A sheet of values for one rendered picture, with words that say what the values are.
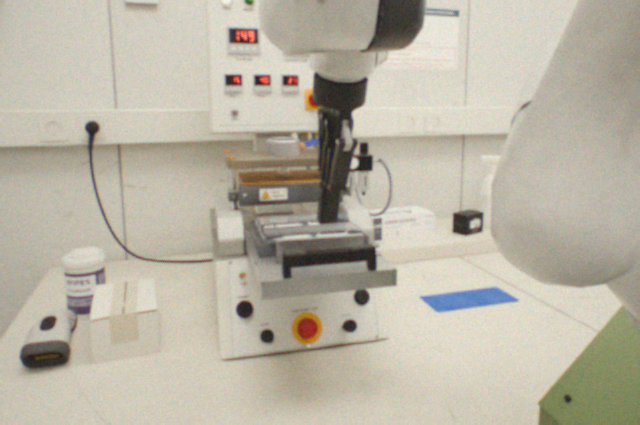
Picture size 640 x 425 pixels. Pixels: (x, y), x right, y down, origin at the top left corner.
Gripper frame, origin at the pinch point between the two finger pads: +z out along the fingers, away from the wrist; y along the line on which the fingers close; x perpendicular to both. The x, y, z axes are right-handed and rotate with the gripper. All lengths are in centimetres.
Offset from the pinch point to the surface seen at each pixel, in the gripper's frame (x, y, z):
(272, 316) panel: -6.4, -8.9, 31.3
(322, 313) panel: 3.6, -8.3, 31.6
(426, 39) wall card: 62, -99, -3
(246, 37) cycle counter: -5, -63, -10
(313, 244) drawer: -1.2, -2.2, 9.5
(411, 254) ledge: 42, -45, 49
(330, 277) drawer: -0.3, 5.5, 10.3
